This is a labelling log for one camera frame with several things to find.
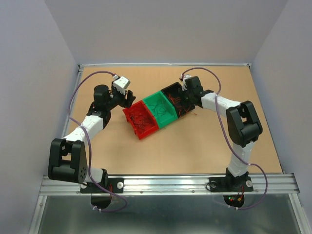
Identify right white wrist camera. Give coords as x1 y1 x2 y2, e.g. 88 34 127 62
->
179 74 192 91

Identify dark separated wire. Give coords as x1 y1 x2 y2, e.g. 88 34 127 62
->
149 97 171 120

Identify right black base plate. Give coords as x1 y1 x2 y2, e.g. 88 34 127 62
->
208 176 254 193

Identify black plastic bin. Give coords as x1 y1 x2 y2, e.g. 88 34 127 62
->
161 82 195 118

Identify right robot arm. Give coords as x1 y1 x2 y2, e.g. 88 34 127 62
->
181 75 263 193

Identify orange wire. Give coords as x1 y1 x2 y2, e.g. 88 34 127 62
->
168 90 198 117

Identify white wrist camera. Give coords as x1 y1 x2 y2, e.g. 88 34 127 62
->
179 74 192 91
112 74 131 96

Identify green plastic bin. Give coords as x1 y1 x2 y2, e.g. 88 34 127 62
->
143 91 178 129

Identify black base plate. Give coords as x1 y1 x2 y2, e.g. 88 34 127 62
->
208 176 254 193
80 177 124 194

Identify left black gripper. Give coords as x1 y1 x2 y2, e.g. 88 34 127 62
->
106 81 136 110

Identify red plastic bin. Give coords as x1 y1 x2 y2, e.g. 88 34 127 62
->
122 100 159 140

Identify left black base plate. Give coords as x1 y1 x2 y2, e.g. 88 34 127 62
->
80 177 124 194

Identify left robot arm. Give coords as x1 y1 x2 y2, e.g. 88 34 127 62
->
48 85 136 192

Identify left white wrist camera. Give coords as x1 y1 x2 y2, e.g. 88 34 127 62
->
112 74 131 96

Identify aluminium front rail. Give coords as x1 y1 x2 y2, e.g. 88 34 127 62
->
39 174 300 196

